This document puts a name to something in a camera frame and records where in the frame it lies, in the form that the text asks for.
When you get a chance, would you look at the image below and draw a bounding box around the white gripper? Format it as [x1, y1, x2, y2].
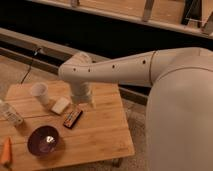
[70, 82, 92, 104]

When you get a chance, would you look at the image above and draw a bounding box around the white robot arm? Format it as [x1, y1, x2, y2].
[58, 47, 213, 171]

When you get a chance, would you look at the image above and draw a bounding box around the beige sponge block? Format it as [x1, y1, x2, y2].
[51, 97, 70, 115]

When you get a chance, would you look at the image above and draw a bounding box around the white paper cup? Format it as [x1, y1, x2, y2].
[30, 82, 50, 105]

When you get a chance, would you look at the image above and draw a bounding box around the wooden table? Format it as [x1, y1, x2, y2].
[0, 83, 135, 171]

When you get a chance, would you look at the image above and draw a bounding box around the purple bowl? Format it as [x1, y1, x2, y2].
[27, 125, 59, 156]

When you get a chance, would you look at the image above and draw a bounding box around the orange carrot toy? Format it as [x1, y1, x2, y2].
[0, 138, 12, 166]

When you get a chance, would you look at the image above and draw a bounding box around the black cable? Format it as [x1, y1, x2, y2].
[19, 46, 44, 85]

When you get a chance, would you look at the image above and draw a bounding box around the metal rail beam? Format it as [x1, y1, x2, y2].
[0, 27, 150, 106]

